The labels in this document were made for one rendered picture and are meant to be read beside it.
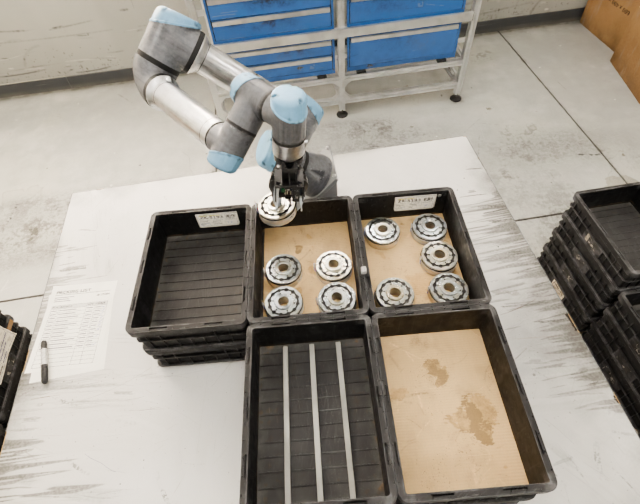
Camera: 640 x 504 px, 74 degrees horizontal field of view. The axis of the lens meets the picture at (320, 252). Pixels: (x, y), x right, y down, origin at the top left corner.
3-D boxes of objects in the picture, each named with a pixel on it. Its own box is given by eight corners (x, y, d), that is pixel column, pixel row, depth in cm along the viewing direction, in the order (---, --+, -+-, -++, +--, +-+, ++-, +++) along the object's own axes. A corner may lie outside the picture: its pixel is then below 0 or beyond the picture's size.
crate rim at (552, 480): (369, 318, 105) (370, 313, 103) (491, 307, 105) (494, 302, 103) (398, 505, 81) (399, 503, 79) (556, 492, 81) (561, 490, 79)
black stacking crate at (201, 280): (165, 237, 137) (152, 213, 128) (257, 229, 137) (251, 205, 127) (143, 353, 113) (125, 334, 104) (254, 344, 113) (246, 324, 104)
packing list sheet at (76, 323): (48, 287, 141) (47, 287, 140) (118, 276, 142) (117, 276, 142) (21, 384, 121) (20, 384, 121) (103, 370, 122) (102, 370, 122)
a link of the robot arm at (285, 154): (271, 126, 98) (307, 126, 98) (272, 142, 101) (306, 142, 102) (272, 148, 93) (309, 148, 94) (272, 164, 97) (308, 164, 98)
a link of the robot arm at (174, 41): (298, 144, 144) (136, 50, 118) (321, 104, 141) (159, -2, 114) (309, 153, 134) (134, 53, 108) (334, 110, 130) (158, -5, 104)
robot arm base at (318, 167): (302, 172, 156) (280, 160, 150) (330, 148, 146) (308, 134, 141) (304, 204, 148) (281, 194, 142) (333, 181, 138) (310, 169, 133)
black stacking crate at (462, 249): (352, 221, 136) (352, 196, 127) (444, 213, 136) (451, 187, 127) (369, 334, 113) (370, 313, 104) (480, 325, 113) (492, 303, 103)
